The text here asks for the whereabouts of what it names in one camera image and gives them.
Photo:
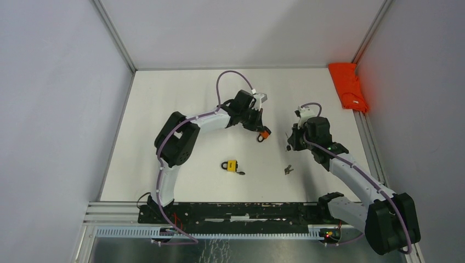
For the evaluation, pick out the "orange folded cloth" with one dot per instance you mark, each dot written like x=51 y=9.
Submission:
x=347 y=86

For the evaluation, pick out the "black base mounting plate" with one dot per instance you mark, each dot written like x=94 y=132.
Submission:
x=236 y=218

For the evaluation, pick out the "orange padlock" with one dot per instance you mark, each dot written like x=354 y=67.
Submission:
x=263 y=136

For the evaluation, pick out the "silver key bunch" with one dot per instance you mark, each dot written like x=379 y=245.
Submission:
x=288 y=169

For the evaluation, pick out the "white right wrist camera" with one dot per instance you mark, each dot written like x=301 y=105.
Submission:
x=305 y=113

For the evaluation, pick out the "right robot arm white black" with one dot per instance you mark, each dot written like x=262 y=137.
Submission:
x=387 y=219

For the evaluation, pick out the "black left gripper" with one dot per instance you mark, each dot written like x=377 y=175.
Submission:
x=257 y=124

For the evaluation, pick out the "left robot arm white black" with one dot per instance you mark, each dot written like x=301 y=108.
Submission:
x=176 y=140

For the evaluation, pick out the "black head key bunch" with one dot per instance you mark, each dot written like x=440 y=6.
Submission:
x=288 y=145

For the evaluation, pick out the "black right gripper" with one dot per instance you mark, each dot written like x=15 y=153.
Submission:
x=293 y=139

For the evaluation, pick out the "yellow padlock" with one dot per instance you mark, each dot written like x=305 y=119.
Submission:
x=232 y=166

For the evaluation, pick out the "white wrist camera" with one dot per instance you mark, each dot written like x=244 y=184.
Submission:
x=258 y=100
x=305 y=113

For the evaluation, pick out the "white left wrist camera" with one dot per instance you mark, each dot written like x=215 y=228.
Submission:
x=258 y=100

